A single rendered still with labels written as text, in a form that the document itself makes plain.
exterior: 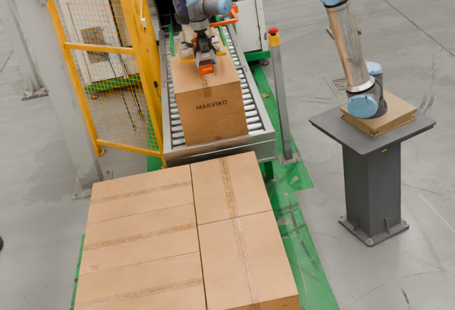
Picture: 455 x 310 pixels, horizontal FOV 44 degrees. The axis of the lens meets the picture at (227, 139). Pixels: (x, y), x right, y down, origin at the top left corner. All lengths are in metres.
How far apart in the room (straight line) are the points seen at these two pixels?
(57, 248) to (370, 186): 2.10
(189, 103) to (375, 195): 1.21
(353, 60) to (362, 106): 0.24
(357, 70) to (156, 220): 1.29
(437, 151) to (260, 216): 1.80
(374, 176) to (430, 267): 0.59
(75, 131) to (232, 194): 1.55
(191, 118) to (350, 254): 1.24
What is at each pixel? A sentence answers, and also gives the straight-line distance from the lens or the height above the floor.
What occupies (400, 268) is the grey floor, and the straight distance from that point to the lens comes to 3.38.
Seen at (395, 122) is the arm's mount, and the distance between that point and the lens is 3.12.
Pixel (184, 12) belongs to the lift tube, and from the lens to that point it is 3.42.
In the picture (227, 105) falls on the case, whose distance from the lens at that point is 3.44.
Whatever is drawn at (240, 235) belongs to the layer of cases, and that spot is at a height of 0.54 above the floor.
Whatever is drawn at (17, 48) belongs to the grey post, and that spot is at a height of 0.54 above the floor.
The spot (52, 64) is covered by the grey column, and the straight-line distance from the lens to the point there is 4.03.
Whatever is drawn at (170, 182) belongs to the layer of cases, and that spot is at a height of 0.54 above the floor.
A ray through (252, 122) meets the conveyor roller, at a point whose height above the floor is 0.53.
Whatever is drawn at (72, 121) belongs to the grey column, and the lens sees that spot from 4.19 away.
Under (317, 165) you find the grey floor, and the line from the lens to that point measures 4.20.
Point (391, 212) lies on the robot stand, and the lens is 3.52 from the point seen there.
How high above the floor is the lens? 2.37
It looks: 30 degrees down
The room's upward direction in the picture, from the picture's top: 11 degrees counter-clockwise
